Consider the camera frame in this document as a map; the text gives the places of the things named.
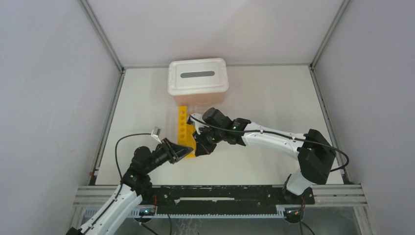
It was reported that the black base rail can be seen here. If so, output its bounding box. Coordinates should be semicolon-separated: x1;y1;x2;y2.
140;185;315;216

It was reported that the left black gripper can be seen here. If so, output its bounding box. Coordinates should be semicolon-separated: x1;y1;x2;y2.
144;138;193;174

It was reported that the yellow test tube rack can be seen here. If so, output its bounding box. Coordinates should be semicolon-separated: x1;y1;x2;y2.
178;106;196;158

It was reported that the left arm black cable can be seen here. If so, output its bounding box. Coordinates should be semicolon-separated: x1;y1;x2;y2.
77;133;153;235

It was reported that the translucent white bin lid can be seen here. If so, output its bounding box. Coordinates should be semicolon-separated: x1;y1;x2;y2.
168;58;229;96

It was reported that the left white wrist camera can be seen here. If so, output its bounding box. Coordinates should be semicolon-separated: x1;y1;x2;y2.
150;126;161;143

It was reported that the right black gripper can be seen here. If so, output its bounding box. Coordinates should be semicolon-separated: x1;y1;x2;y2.
193;124;225;155

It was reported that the pink plastic storage bin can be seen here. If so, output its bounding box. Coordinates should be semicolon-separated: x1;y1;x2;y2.
174;92;226;106

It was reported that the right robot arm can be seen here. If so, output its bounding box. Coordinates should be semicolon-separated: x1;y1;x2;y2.
187;108;336;204

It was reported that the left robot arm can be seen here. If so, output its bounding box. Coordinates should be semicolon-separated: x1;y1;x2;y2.
67;138;193;235

